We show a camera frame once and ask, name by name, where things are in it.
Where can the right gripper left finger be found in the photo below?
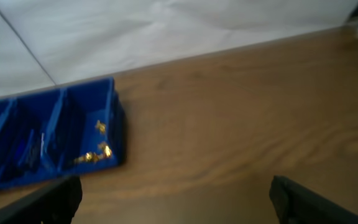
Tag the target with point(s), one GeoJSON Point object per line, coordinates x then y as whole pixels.
{"type": "Point", "coordinates": [48, 202]}

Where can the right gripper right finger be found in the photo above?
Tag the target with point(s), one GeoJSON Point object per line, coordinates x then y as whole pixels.
{"type": "Point", "coordinates": [300, 205]}

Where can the gold candy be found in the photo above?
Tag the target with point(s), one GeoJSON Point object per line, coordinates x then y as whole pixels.
{"type": "Point", "coordinates": [87, 157]}
{"type": "Point", "coordinates": [106, 151]}
{"type": "Point", "coordinates": [101, 127]}

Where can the blue tray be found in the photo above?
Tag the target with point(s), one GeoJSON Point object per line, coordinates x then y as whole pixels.
{"type": "Point", "coordinates": [89, 102]}

